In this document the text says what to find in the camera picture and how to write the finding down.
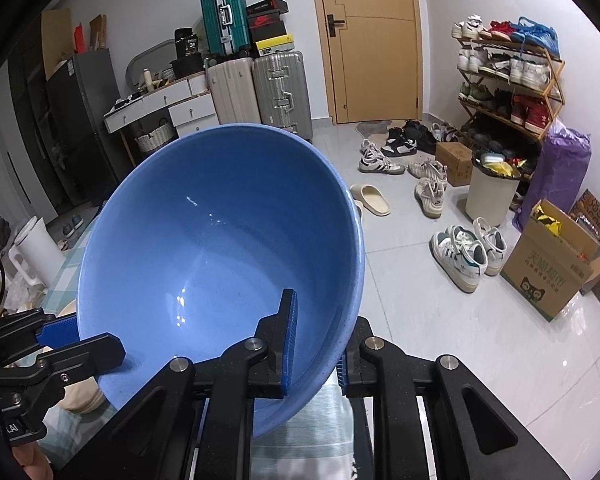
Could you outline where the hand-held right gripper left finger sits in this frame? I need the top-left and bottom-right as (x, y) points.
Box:
(80, 287), (299, 480)

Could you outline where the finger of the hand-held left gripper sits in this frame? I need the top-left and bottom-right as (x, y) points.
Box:
(0, 332), (127, 417)
(0, 307), (79, 361)

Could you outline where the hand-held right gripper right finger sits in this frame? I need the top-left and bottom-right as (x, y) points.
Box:
(336, 316), (571, 480)

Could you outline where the blue bowl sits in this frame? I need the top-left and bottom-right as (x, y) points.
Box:
(76, 124), (366, 441)

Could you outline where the person's left hand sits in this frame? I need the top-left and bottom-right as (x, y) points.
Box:
(10, 442), (56, 480)

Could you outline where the teal checked tablecloth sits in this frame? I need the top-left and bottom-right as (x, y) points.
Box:
(40, 220), (361, 480)

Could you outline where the white electric kettle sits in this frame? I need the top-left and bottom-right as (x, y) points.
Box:
(7, 216), (68, 291)

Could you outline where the grey blue slipper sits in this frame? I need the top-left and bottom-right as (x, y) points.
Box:
(55, 214), (85, 251)

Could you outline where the white green-trim sneaker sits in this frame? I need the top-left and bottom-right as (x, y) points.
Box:
(430, 230), (488, 293)
(472, 217), (508, 277)

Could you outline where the beige slipper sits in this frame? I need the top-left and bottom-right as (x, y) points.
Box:
(349, 184), (392, 217)

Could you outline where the scattered group of sneakers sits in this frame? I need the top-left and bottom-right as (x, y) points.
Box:
(357, 119), (461, 220)

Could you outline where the dark glass cabinet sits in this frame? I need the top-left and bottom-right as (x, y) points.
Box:
(7, 45), (61, 211)

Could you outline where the dark grey refrigerator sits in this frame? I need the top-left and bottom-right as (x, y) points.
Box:
(45, 52), (131, 196)

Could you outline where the cardboard box with cat print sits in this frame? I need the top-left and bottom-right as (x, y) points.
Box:
(500, 199), (600, 322)

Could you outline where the woven laundry basket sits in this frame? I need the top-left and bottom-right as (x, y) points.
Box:
(132, 117), (178, 156)

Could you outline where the white trash bin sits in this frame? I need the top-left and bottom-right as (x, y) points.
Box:
(465, 152), (523, 228)

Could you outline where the grey door rug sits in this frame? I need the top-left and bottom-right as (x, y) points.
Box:
(355, 120), (406, 138)

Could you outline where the small brown cardboard box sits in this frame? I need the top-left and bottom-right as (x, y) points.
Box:
(435, 141), (476, 187)

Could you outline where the silver suitcase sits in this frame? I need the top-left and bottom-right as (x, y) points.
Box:
(252, 50), (315, 143)

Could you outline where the white dressing table with drawers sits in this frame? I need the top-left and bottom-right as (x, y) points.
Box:
(104, 72), (218, 171)

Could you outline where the beige suitcase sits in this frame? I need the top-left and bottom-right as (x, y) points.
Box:
(205, 57), (261, 126)

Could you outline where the purple bag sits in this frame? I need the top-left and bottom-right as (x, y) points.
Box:
(512, 120), (593, 233)

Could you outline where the oval grey-framed mirror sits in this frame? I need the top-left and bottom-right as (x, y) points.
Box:
(125, 40), (181, 88)

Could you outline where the wooden door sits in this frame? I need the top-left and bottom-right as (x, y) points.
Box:
(307, 0), (423, 125)

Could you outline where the large brown cardboard sheet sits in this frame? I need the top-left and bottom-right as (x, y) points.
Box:
(40, 8), (76, 81)

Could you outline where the black storage box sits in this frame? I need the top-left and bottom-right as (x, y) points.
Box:
(170, 54), (203, 78)

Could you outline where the yellow and black shoebox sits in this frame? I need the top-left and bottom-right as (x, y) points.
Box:
(254, 35), (295, 57)

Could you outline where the brown paper carton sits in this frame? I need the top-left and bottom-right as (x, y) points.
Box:
(89, 14), (108, 51)

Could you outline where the plain black shoebox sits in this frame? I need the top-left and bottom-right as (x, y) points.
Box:
(250, 22), (287, 41)

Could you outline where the black printed pouch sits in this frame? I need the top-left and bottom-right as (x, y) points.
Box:
(174, 27), (201, 58)

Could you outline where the black shoebox red logo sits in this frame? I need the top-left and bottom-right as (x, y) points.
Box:
(247, 12), (286, 28)

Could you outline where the teal suitcase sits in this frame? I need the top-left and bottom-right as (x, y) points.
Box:
(199, 0), (253, 58)

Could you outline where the black shoebox dark red lid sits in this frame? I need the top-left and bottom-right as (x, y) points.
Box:
(246, 0), (288, 15)

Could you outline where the wooden shoe rack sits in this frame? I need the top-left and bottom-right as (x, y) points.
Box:
(452, 35), (566, 181)

